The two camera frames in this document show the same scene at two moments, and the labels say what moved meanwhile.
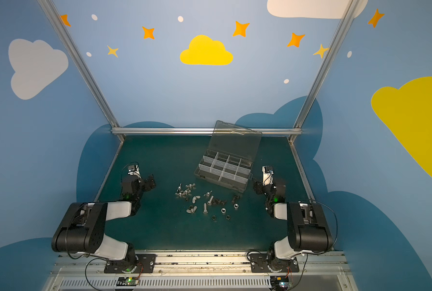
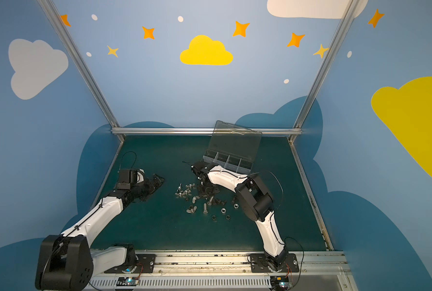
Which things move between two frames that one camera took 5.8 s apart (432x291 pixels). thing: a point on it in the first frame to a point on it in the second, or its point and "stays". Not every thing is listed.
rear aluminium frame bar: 207,131 stays
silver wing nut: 195,198 stays
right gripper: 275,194 to 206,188
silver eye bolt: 192,210 stays
